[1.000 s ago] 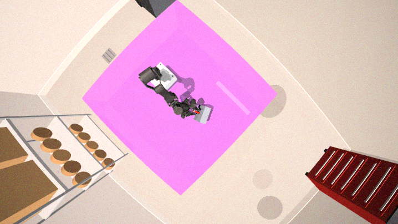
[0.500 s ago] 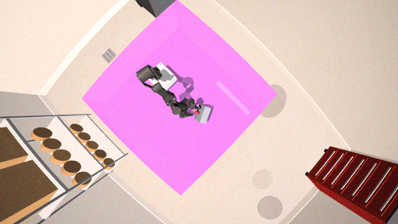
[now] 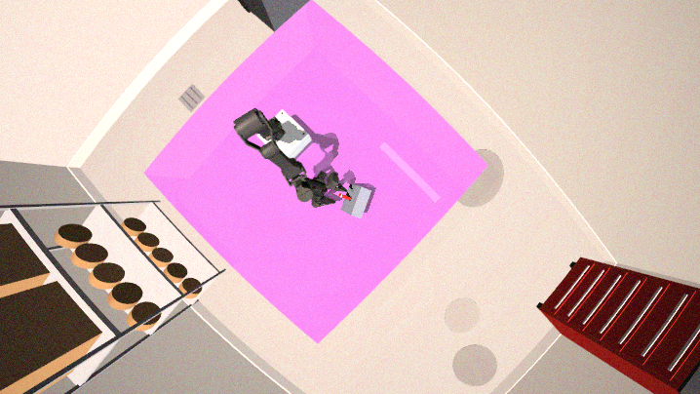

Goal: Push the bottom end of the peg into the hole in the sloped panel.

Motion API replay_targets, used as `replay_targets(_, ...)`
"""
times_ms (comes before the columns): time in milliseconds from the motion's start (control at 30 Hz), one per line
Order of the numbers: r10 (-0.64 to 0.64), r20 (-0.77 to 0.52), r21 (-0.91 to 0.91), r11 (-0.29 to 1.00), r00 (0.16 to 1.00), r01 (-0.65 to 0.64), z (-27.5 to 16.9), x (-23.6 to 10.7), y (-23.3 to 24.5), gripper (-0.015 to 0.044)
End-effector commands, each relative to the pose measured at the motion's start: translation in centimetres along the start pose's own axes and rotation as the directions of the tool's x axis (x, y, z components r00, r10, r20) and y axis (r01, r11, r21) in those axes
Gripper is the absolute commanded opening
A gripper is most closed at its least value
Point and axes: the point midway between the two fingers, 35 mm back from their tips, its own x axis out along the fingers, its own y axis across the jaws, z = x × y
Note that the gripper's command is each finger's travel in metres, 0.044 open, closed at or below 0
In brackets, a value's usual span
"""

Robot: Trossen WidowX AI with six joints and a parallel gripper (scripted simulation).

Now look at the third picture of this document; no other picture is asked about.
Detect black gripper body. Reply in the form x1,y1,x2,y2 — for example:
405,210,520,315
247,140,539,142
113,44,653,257
310,172,338,209

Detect grey square panel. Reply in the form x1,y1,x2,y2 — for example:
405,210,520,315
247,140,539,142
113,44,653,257
340,184,371,218

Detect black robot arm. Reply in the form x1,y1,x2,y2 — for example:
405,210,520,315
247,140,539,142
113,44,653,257
233,108,313,202

